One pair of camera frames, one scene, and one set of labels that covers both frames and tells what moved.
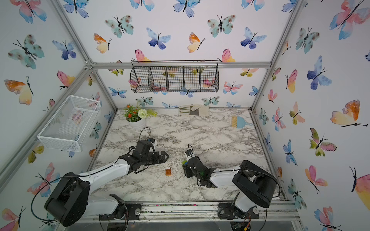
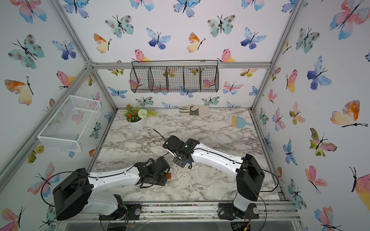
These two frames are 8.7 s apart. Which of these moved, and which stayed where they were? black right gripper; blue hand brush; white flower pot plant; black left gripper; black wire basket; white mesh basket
Moved: black right gripper; black left gripper
Stayed: blue hand brush; white mesh basket; black wire basket; white flower pot plant
